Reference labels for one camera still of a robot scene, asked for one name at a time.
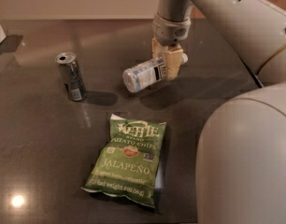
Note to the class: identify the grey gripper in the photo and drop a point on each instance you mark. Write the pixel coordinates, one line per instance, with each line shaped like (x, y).
(170, 31)

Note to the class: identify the silver redbull can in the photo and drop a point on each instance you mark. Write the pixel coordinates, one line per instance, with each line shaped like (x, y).
(68, 66)

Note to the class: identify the green kettle chips bag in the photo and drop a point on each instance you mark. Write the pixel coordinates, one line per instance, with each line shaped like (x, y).
(127, 165)

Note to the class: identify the clear blue plastic bottle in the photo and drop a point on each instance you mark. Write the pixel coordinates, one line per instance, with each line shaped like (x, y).
(140, 76)

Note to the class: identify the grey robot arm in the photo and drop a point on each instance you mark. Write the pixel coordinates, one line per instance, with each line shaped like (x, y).
(240, 169)

